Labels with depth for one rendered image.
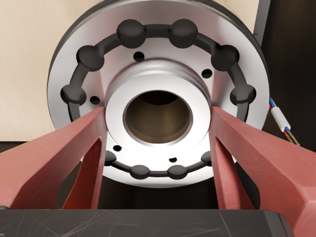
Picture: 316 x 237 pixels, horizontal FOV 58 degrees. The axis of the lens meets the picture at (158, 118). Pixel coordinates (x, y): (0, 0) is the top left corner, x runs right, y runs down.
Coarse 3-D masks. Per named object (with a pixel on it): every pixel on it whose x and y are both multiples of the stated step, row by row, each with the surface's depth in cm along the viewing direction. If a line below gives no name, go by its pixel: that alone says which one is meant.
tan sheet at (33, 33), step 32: (0, 0) 16; (32, 0) 16; (64, 0) 16; (224, 0) 16; (256, 0) 16; (0, 32) 17; (32, 32) 17; (64, 32) 17; (0, 64) 19; (32, 64) 19; (0, 96) 20; (32, 96) 20; (160, 96) 20; (0, 128) 22; (32, 128) 22
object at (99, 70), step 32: (128, 0) 10; (160, 0) 10; (192, 0) 10; (96, 32) 11; (128, 32) 11; (160, 32) 11; (192, 32) 11; (224, 32) 11; (64, 64) 12; (96, 64) 12; (128, 64) 12; (160, 64) 12; (192, 64) 12; (224, 64) 12; (256, 64) 12; (64, 96) 13; (96, 96) 13; (224, 96) 12; (256, 96) 12; (128, 160) 15; (160, 160) 15; (192, 160) 15
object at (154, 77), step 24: (144, 72) 11; (168, 72) 11; (120, 96) 12; (192, 96) 12; (120, 120) 13; (192, 120) 13; (120, 144) 13; (144, 144) 14; (168, 144) 14; (192, 144) 13
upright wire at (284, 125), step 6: (270, 102) 14; (270, 108) 14; (276, 108) 13; (276, 114) 13; (282, 114) 13; (276, 120) 13; (282, 120) 12; (282, 126) 12; (288, 126) 12; (288, 132) 12; (288, 138) 12; (294, 138) 11
